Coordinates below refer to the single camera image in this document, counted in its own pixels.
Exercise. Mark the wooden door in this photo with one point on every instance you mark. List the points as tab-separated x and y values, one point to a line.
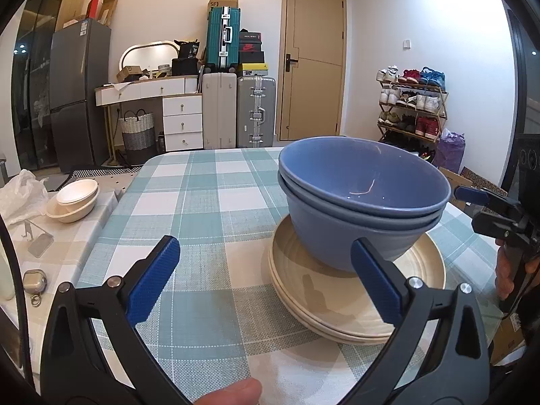
312	59

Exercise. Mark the teal suitcase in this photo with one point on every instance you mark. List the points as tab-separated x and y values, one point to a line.
221	38

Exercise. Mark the oval mirror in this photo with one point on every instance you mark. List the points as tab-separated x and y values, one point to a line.
147	55

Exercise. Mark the purple bag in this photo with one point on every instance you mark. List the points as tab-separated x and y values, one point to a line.
449	152

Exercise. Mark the yellow black shoe box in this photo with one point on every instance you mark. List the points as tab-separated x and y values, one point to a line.
253	69

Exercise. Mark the person's right hand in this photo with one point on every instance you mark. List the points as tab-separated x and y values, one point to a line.
502	270

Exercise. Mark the brown cardboard box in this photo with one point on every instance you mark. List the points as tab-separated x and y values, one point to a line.
453	181

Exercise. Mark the beige suitcase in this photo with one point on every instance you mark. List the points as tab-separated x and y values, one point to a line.
219	109

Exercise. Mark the grey refrigerator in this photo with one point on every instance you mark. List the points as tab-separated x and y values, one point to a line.
80	93

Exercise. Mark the small white bowl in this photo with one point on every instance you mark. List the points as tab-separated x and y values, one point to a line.
76	190

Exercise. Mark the wooden shoe rack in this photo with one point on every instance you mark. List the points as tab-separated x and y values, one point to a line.
441	109

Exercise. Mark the small open cardboard box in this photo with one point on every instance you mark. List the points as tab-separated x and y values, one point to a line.
128	74

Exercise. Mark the teal checked tablecloth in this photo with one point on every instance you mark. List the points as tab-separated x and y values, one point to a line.
211	219

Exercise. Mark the white vanity desk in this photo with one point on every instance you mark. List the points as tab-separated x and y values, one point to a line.
181	122

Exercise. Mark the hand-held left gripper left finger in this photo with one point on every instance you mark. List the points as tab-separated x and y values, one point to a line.
154	278

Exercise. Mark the black shoe box red logo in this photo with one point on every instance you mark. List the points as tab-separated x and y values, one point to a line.
249	41

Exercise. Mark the flat cardboard box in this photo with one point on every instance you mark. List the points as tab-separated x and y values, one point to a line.
223	2

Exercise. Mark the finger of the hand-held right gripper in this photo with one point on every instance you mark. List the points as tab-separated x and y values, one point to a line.
468	194
498	221

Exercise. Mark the dark water bottle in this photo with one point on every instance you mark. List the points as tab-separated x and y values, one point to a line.
161	142

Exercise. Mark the person's left hand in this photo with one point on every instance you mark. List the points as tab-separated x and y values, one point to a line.
236	392

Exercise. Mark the black paper bag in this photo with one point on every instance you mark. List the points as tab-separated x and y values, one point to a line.
187	49

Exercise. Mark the metal phone stand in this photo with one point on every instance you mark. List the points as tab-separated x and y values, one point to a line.
40	242

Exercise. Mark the shoe rack with shoes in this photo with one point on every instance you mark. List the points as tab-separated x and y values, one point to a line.
411	101

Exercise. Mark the blue bowl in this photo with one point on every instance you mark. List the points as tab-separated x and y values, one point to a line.
358	168
350	249
358	220

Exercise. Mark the plain black shoe box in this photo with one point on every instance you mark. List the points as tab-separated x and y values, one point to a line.
252	58

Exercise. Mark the small white plates stack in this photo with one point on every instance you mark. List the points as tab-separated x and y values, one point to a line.
69	213

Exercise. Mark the white plastic bag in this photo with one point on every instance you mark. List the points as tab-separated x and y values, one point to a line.
21	194

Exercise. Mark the silver suitcase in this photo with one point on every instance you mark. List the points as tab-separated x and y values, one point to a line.
256	112

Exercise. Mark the dark glass cabinet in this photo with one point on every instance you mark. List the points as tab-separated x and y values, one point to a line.
31	71

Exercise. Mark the printed cardboard box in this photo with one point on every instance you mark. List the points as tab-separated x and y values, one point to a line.
485	183

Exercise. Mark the black white striped rug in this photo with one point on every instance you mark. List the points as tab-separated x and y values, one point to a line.
97	175

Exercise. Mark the silver earbud case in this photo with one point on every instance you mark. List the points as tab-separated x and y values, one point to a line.
34	282

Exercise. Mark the woven laundry basket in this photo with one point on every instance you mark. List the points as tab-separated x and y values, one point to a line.
137	139

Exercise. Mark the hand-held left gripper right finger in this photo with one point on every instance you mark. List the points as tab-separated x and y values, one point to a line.
375	282

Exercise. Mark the side table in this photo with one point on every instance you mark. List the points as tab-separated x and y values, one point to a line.
63	253

